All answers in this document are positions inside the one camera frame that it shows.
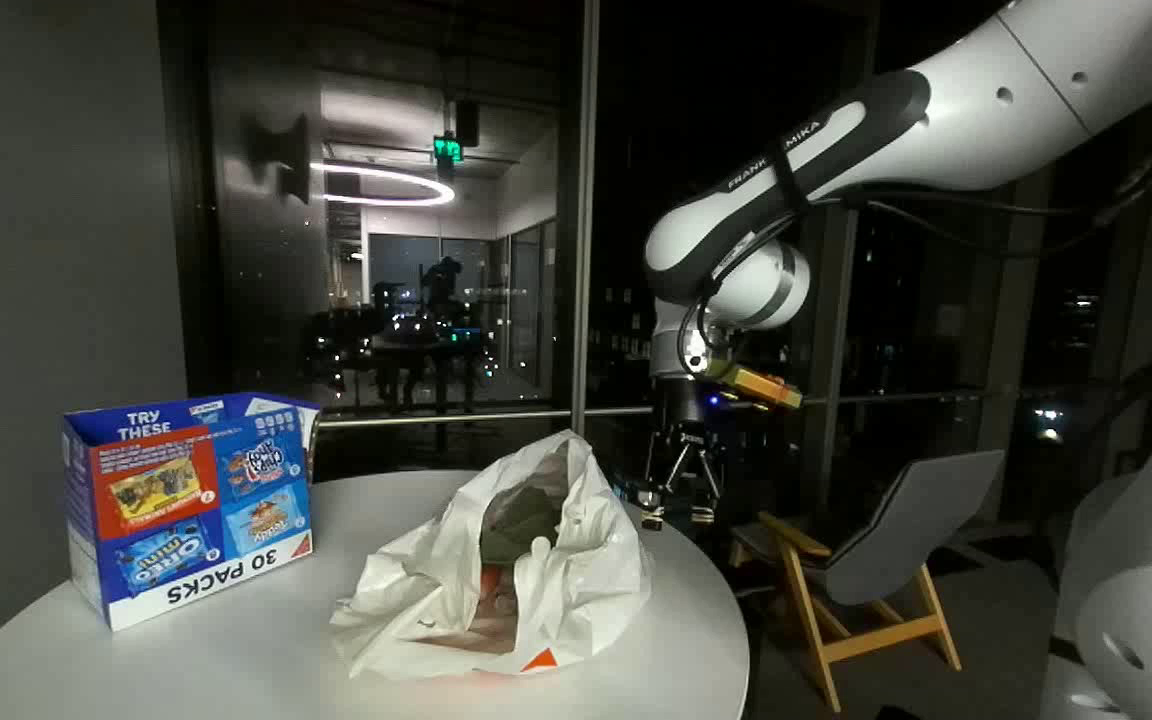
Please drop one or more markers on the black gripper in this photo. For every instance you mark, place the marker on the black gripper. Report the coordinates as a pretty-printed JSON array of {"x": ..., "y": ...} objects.
[{"x": 694, "y": 410}]

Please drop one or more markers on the white plastic bag orange print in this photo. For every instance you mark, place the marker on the white plastic bag orange print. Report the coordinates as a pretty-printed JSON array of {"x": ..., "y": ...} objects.
[{"x": 578, "y": 585}]

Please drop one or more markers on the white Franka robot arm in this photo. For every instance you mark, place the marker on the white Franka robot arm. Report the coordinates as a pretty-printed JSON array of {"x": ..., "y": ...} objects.
[{"x": 977, "y": 105}]

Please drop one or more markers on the grey wooden lounge chair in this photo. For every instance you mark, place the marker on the grey wooden lounge chair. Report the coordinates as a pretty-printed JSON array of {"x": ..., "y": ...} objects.
[{"x": 898, "y": 533}]

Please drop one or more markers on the grey window mullion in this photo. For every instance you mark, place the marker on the grey window mullion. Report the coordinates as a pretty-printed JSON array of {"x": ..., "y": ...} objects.
[{"x": 586, "y": 201}]

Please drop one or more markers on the green exit sign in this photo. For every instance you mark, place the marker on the green exit sign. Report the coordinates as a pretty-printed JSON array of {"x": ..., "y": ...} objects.
[{"x": 448, "y": 148}]

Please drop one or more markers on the black hanging ceiling fixture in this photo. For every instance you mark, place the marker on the black hanging ceiling fixture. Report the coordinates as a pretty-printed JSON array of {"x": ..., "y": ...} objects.
[{"x": 466, "y": 121}]

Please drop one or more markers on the blue snack variety box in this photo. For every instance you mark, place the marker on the blue snack variety box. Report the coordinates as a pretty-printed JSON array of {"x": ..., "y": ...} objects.
[{"x": 191, "y": 507}]

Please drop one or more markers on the yellow wrist camera bar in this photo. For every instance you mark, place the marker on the yellow wrist camera bar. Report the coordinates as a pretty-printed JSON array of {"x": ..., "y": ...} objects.
[{"x": 757, "y": 380}]

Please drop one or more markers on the grey window rail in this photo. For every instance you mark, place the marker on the grey window rail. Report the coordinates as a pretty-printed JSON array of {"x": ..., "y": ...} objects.
[{"x": 468, "y": 416}]

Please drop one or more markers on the dark wall mounted fixture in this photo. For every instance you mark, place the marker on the dark wall mounted fixture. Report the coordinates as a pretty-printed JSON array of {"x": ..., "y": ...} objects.
[{"x": 287, "y": 159}]

